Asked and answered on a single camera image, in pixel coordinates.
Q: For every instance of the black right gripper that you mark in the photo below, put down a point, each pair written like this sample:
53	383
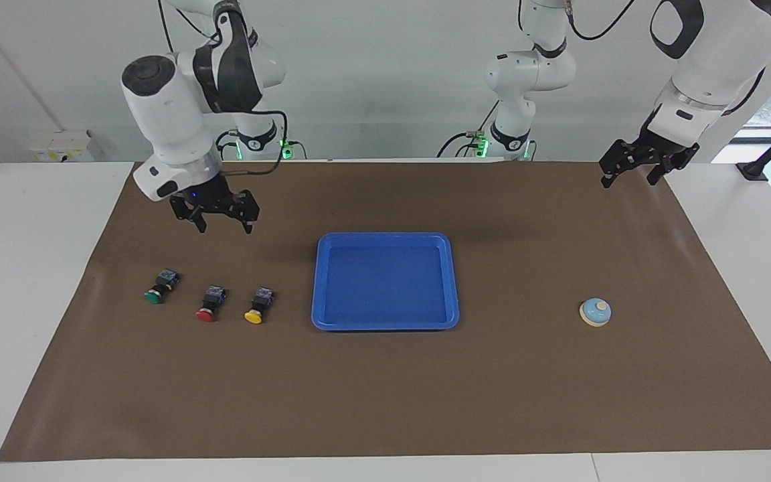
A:
215	201

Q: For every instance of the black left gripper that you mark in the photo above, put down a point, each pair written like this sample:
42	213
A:
653	150

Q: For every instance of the red push button switch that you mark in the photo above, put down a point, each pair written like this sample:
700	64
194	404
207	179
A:
211	301

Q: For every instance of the green push button switch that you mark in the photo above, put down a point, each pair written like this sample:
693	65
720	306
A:
161	284

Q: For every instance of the yellow push button switch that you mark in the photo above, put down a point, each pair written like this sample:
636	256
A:
260	304

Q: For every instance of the light blue service bell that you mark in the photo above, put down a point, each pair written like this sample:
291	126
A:
595	313

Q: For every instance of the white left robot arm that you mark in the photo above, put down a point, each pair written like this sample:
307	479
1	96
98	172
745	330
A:
713	60

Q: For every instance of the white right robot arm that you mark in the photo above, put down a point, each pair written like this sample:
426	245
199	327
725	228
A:
164	114

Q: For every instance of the blue plastic tray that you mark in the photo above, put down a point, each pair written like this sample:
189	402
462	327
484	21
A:
385	288

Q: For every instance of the brown table mat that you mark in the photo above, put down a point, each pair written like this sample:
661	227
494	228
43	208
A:
385	402

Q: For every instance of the white wall socket box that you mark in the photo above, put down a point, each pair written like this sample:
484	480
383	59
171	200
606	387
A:
61	147

